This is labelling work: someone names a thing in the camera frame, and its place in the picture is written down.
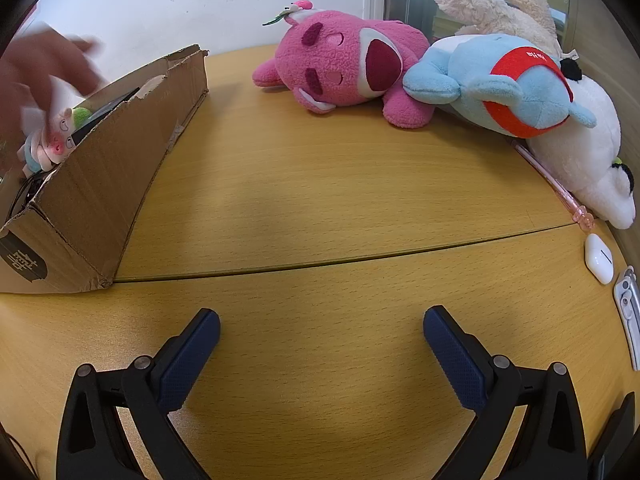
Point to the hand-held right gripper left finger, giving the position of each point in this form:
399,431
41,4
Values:
187,370

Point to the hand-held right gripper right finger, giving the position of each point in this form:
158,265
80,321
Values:
457,365

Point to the brown cardboard box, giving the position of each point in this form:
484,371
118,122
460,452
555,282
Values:
100,175

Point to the pink and teal pig plush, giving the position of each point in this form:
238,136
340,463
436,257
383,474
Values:
55,136

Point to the black product box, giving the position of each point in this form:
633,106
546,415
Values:
107,105

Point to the wooden desktop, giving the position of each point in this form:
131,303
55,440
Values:
325,200

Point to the person's left hand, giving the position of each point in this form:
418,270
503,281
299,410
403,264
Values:
35,70

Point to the white earbud case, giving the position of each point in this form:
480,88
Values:
598,259

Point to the white and silver tool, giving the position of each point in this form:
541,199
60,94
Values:
627,305

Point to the pink pen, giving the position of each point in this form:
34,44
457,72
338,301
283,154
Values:
555,185

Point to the white plush with black patches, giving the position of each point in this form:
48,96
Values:
585,135

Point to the light blue and red plush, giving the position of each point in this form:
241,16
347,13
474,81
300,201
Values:
465,75

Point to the pink bear plush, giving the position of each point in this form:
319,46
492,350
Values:
340,55

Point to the cream fluffy plush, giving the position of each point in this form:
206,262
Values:
500,5

